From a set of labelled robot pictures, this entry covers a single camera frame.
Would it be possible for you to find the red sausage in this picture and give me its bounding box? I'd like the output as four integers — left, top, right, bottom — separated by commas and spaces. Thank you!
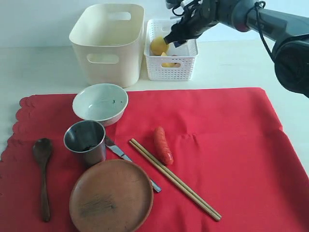
154, 127, 174, 165

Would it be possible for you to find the red tablecloth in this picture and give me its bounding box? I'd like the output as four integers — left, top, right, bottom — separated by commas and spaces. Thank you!
0, 88, 309, 232

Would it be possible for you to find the wooden chopstick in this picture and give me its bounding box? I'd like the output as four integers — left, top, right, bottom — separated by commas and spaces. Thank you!
128, 140, 219, 221
130, 138, 222, 219

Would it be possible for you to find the yellow lemon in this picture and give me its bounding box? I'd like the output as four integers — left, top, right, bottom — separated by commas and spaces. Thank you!
150, 36, 169, 56

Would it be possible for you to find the dark wooden spoon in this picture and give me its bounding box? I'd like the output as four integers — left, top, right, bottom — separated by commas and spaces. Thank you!
32, 138, 53, 222

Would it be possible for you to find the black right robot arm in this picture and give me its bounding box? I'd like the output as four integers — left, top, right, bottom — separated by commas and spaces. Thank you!
164, 0, 309, 96

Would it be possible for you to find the yellow cheese wedge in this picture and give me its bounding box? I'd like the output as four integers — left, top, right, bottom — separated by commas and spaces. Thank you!
161, 52, 175, 68

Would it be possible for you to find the stainless steel cup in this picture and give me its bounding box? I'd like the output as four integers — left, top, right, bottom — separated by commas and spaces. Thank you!
63, 120, 106, 167

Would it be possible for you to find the white perforated plastic basket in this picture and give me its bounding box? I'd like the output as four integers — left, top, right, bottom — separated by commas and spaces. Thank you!
144, 19, 198, 81

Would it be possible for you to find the metal table knife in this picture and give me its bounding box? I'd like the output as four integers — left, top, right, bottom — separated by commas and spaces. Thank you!
104, 135, 162, 193

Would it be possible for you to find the brown clay plate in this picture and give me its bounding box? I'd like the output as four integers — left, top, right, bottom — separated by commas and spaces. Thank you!
69, 159, 154, 232

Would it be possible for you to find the pale green ceramic bowl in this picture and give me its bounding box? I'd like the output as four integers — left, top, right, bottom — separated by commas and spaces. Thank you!
72, 83, 128, 127

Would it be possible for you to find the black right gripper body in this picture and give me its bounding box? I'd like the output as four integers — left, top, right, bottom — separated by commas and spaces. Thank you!
170, 0, 236, 39

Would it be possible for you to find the cream plastic tub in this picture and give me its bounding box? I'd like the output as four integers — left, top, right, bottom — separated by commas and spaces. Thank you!
69, 3, 144, 87

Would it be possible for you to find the blue white milk carton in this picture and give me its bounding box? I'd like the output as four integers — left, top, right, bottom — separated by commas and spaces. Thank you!
173, 41, 187, 48

